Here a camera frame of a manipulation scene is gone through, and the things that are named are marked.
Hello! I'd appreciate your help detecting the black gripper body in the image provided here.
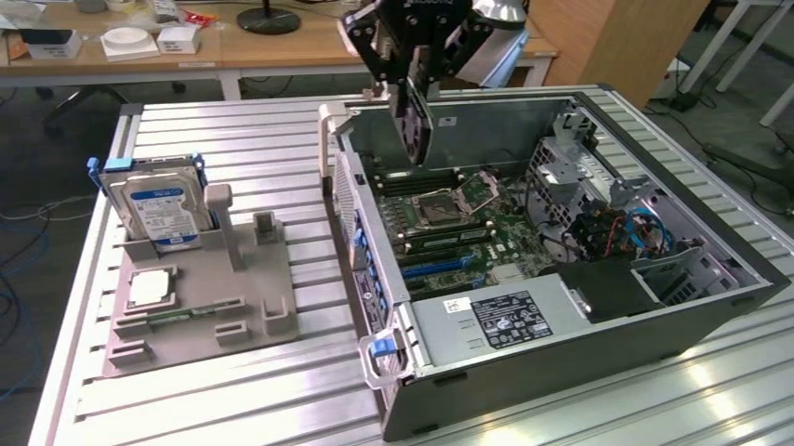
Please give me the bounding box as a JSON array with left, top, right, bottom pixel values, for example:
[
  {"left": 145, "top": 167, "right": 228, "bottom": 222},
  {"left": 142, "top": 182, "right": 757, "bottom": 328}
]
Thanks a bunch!
[{"left": 374, "top": 0, "right": 472, "bottom": 47}]

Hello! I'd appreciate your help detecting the small graphics card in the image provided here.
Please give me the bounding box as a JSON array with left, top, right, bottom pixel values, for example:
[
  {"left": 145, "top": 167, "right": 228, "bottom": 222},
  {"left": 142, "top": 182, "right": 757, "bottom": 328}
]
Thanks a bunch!
[{"left": 386, "top": 44, "right": 436, "bottom": 169}]

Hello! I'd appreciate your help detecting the wooden desk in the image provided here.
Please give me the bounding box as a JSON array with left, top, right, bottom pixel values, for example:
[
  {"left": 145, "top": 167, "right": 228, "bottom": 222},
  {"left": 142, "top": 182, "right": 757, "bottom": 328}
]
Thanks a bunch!
[{"left": 0, "top": 0, "right": 559, "bottom": 101}]

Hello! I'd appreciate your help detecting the black lamp base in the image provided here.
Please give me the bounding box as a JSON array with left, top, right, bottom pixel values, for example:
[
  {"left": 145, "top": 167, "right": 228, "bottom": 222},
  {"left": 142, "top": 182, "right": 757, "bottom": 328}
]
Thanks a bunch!
[{"left": 234, "top": 0, "right": 304, "bottom": 35}]

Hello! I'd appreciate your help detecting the wooden cabinet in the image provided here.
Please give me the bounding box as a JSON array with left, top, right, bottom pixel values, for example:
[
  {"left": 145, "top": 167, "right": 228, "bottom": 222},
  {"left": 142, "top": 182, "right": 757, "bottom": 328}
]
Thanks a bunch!
[{"left": 529, "top": 0, "right": 713, "bottom": 109}]

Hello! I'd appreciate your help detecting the small white carton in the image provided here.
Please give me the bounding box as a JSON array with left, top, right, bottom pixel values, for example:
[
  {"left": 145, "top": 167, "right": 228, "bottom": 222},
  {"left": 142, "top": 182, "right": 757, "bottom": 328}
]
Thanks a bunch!
[{"left": 153, "top": 25, "right": 202, "bottom": 55}]

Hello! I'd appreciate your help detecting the metal socket cover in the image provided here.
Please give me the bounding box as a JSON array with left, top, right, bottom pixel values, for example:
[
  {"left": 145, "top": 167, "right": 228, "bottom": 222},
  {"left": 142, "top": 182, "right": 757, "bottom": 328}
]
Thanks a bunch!
[{"left": 456, "top": 170, "right": 503, "bottom": 213}]

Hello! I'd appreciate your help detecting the metal disk bay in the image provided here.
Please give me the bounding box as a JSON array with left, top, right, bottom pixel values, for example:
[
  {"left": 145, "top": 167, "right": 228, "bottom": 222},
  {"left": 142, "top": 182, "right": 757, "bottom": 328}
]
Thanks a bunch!
[{"left": 524, "top": 111, "right": 625, "bottom": 236}]

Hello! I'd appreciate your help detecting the CPU socket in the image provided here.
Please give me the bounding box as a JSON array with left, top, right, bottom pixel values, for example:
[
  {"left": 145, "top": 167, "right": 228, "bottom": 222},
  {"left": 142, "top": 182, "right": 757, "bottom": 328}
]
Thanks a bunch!
[{"left": 415, "top": 189, "right": 464, "bottom": 229}]

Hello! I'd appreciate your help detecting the black power adapter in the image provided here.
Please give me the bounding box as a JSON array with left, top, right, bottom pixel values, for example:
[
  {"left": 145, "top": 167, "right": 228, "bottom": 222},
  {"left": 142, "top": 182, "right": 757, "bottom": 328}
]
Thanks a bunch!
[{"left": 665, "top": 91, "right": 700, "bottom": 113}]

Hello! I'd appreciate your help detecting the white box with round top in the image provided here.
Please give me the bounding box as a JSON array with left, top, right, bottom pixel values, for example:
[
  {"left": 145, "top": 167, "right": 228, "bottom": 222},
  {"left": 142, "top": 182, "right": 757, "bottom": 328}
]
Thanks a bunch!
[{"left": 98, "top": 26, "right": 162, "bottom": 62}]

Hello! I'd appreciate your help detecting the installed RAM stick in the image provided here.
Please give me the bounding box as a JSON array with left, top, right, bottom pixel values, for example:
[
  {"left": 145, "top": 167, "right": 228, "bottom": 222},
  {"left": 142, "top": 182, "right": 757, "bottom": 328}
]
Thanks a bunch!
[{"left": 401, "top": 226, "right": 491, "bottom": 247}]

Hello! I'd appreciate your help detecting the green motherboard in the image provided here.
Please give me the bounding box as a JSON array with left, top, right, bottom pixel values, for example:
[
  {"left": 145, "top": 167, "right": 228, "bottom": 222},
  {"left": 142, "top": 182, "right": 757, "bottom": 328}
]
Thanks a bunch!
[{"left": 370, "top": 164, "right": 559, "bottom": 303}]

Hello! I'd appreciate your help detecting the black fan block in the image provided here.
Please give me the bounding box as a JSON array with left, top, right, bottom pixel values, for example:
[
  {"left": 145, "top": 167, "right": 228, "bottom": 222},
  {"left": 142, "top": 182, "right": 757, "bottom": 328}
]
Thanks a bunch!
[{"left": 564, "top": 209, "right": 628, "bottom": 260}]

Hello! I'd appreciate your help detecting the black office chair base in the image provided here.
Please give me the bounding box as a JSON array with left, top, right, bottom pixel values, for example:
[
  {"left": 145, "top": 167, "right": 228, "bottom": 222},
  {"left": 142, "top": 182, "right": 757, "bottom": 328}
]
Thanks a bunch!
[{"left": 36, "top": 83, "right": 186, "bottom": 138}]

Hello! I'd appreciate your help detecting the blue expansion slot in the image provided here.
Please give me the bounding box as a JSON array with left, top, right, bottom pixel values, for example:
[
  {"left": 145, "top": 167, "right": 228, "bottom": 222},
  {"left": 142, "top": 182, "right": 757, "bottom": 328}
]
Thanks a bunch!
[{"left": 400, "top": 258, "right": 467, "bottom": 280}]

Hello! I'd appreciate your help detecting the hard disk with blue carrier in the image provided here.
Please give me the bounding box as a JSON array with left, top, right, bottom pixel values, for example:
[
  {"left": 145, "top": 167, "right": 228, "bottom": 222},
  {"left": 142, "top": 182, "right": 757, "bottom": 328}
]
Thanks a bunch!
[{"left": 85, "top": 151, "right": 209, "bottom": 255}]

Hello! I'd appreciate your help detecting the silver chipset heatsink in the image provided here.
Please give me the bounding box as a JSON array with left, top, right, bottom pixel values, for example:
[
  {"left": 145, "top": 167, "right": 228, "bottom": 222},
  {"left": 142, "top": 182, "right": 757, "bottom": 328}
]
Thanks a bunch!
[{"left": 489, "top": 265, "right": 529, "bottom": 285}]

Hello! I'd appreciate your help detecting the white box with black top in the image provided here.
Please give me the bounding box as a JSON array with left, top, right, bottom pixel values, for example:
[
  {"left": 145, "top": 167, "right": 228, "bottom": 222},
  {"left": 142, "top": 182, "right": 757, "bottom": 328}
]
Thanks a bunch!
[{"left": 17, "top": 28, "right": 82, "bottom": 60}]

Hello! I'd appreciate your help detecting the grey parts rack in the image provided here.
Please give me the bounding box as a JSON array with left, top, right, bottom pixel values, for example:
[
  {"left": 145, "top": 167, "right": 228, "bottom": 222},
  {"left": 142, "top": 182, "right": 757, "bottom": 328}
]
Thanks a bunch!
[{"left": 101, "top": 183, "right": 302, "bottom": 380}]

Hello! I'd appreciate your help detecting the grey power supply unit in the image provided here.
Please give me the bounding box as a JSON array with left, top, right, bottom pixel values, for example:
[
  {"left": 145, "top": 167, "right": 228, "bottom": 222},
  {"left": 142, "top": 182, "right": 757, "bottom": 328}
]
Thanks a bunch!
[{"left": 408, "top": 273, "right": 591, "bottom": 368}]

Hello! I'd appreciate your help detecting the silver CPU chip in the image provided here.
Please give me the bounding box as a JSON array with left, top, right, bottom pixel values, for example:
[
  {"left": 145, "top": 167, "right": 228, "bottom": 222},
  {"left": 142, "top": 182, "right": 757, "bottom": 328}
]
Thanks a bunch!
[{"left": 126, "top": 269, "right": 174, "bottom": 308}]

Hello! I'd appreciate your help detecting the loose green RAM stick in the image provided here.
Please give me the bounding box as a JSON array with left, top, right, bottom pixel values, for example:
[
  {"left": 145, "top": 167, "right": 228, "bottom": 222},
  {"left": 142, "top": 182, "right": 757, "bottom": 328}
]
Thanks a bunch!
[{"left": 145, "top": 304, "right": 218, "bottom": 326}]

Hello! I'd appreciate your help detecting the black grey PC case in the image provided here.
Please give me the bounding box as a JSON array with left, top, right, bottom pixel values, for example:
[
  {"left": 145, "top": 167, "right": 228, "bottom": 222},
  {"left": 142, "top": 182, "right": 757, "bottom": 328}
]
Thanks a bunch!
[{"left": 316, "top": 90, "right": 792, "bottom": 442}]

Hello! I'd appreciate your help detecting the white table frame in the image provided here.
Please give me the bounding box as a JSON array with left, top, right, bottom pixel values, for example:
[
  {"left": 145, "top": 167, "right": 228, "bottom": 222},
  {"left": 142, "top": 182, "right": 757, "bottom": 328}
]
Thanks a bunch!
[{"left": 676, "top": 0, "right": 794, "bottom": 127}]

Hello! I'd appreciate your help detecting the blue wire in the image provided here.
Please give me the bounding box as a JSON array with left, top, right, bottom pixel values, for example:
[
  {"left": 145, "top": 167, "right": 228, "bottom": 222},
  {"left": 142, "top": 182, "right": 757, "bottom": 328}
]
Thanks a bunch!
[{"left": 624, "top": 207, "right": 677, "bottom": 259}]

